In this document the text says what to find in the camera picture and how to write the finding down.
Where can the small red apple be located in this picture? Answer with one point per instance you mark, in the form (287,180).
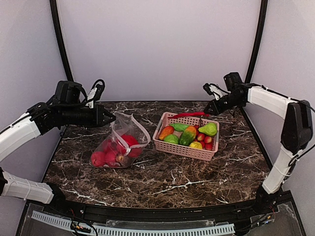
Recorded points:
(201,137)
(119,158)
(207,139)
(209,146)

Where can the black frame post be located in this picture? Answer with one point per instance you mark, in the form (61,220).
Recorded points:
(59,38)
(257,40)

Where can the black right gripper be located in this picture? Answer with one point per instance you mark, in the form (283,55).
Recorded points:
(216,104)

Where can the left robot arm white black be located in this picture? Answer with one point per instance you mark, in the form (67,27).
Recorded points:
(70,105)

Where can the black front frame rail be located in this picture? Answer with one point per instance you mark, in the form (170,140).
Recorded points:
(235,213)

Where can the right black frame post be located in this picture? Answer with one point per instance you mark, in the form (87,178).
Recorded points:
(257,40)

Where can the white slotted cable duct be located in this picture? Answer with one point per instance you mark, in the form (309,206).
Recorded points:
(127,228)

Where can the red fruit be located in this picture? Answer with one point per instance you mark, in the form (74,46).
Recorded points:
(109,145)
(98,159)
(110,158)

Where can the red chili pepper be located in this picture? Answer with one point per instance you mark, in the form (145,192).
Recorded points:
(195,114)

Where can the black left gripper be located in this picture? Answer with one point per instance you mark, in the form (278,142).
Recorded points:
(99,115)

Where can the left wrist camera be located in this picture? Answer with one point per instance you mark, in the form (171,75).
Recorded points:
(68,92)

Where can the clear zip top bag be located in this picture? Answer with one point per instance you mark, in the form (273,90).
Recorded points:
(126,124)

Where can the red bell pepper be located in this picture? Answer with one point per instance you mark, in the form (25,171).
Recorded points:
(131,141)

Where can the pink plastic basket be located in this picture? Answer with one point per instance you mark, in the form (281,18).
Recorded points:
(181,150)

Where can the left black frame post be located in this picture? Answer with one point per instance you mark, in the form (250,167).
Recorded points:
(59,38)

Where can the yellow pepper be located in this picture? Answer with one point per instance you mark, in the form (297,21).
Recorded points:
(196,145)

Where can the orange red mango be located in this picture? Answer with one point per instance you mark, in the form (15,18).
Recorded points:
(165,132)

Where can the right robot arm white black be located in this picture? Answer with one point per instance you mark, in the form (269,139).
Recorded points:
(294,117)

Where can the green pear-like fruit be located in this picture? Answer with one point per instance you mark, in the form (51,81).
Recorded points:
(209,129)

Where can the green orange mango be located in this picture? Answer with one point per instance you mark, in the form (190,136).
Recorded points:
(188,136)

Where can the green apple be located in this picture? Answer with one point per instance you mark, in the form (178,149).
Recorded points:
(172,139)

